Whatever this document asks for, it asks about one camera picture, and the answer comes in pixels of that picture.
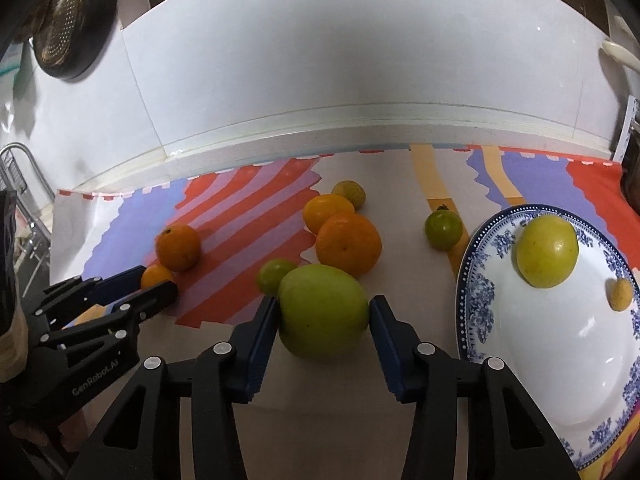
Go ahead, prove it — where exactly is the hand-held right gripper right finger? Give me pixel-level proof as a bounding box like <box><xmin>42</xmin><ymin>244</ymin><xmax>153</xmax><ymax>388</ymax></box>
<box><xmin>369</xmin><ymin>295</ymin><xmax>583</xmax><ymax>480</ymax></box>

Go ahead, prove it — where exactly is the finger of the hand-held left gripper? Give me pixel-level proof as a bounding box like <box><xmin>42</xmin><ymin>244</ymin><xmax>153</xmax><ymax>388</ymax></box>
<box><xmin>34</xmin><ymin>265</ymin><xmax>147</xmax><ymax>332</ymax></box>
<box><xmin>42</xmin><ymin>281</ymin><xmax>179</xmax><ymax>357</ymax></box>

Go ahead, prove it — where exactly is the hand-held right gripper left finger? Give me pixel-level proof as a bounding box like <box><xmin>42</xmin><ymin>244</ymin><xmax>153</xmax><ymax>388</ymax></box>
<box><xmin>75</xmin><ymin>296</ymin><xmax>280</xmax><ymax>480</ymax></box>

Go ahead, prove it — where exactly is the small orange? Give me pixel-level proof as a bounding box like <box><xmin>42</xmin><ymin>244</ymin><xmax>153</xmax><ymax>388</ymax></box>
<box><xmin>140</xmin><ymin>264</ymin><xmax>175</xmax><ymax>291</ymax></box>

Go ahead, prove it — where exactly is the medium orange with stem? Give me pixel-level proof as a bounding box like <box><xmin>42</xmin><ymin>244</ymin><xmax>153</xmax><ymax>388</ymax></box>
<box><xmin>155</xmin><ymin>223</ymin><xmax>202</xmax><ymax>272</ymax></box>

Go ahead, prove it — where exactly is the large green apple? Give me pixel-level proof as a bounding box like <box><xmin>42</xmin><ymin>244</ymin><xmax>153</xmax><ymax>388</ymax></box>
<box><xmin>277</xmin><ymin>265</ymin><xmax>372</xmax><ymax>360</ymax></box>

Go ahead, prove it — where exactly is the small green lime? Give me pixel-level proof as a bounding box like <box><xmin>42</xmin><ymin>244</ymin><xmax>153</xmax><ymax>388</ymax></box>
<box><xmin>257</xmin><ymin>258</ymin><xmax>299</xmax><ymax>296</ymax></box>

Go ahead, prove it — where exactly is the large orange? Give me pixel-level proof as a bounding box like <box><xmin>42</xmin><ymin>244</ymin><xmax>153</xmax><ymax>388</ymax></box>
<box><xmin>315</xmin><ymin>212</ymin><xmax>383</xmax><ymax>277</ymax></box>

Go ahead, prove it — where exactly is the green tomato with stem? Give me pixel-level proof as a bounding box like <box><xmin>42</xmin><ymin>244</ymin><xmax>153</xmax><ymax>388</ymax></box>
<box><xmin>424</xmin><ymin>204</ymin><xmax>463</xmax><ymax>251</ymax></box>

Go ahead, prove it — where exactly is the blue and white plate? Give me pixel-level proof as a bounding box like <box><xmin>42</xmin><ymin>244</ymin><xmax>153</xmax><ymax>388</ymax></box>
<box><xmin>456</xmin><ymin>204</ymin><xmax>640</xmax><ymax>471</ymax></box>

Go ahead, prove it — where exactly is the yellow-orange citrus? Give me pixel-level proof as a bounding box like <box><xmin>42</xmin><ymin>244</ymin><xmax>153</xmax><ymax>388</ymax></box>
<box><xmin>303</xmin><ymin>193</ymin><xmax>356</xmax><ymax>235</ymax></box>

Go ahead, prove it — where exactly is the yellow-green apple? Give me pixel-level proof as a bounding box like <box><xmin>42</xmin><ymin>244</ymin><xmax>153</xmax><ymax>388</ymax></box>
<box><xmin>516</xmin><ymin>215</ymin><xmax>580</xmax><ymax>289</ymax></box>

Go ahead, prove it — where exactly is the small yellow kumquat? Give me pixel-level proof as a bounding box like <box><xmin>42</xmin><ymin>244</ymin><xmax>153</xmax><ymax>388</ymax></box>
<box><xmin>606</xmin><ymin>278</ymin><xmax>635</xmax><ymax>312</ymax></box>

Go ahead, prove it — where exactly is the colourful striped tablecloth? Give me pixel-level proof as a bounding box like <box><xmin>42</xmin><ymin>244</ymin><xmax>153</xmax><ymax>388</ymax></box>
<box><xmin>50</xmin><ymin>142</ymin><xmax>640</xmax><ymax>480</ymax></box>

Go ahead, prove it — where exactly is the metal rack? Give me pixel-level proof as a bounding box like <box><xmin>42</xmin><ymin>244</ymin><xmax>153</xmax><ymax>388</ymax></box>
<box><xmin>0</xmin><ymin>142</ymin><xmax>56</xmax><ymax>271</ymax></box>

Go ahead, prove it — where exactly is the small yellow-green citrus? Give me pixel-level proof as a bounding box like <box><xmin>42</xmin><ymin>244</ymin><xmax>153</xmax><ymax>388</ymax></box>
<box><xmin>331</xmin><ymin>180</ymin><xmax>367</xmax><ymax>211</ymax></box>

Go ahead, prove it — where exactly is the black pan with metal strainer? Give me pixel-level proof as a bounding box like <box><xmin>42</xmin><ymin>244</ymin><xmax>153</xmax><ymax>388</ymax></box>
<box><xmin>27</xmin><ymin>0</ymin><xmax>121</xmax><ymax>81</ymax></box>

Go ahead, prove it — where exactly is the dark pot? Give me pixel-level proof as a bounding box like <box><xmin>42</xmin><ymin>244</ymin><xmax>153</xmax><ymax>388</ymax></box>
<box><xmin>620</xmin><ymin>160</ymin><xmax>640</xmax><ymax>202</ymax></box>

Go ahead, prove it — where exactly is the white paper card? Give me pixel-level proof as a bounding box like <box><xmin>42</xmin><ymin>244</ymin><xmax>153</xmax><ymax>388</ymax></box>
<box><xmin>612</xmin><ymin>97</ymin><xmax>640</xmax><ymax>163</ymax></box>

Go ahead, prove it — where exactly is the white spoon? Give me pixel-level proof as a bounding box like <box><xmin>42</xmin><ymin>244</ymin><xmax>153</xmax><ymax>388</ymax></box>
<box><xmin>600</xmin><ymin>40</ymin><xmax>640</xmax><ymax>73</ymax></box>

